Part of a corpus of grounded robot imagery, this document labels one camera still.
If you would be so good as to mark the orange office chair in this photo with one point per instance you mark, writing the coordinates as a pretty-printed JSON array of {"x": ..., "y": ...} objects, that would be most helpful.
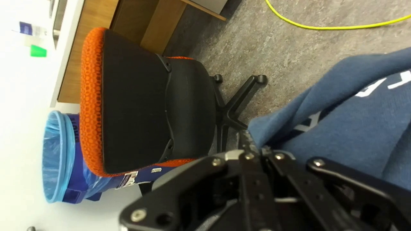
[{"x": 133, "y": 97}]

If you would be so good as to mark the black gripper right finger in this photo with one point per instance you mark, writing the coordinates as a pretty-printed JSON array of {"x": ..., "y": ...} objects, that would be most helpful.
[{"x": 334, "y": 192}]

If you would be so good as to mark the clear water bottle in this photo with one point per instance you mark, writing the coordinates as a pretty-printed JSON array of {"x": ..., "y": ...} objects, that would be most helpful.
[{"x": 26, "y": 28}]

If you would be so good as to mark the white appliance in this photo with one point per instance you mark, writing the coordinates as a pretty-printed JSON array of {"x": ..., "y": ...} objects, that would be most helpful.
[{"x": 129, "y": 16}]

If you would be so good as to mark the blue trash bin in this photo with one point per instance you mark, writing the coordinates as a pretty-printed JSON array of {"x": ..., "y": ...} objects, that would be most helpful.
[{"x": 55, "y": 157}]

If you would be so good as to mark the blue hoodie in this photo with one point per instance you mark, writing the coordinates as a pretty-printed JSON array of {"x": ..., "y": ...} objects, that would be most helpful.
[{"x": 364, "y": 128}]

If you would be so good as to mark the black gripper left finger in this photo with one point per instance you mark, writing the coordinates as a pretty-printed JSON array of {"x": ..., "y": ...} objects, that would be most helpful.
[{"x": 193, "y": 192}]

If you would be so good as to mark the green cup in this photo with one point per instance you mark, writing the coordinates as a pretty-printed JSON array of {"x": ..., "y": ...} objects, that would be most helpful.
[{"x": 39, "y": 51}]

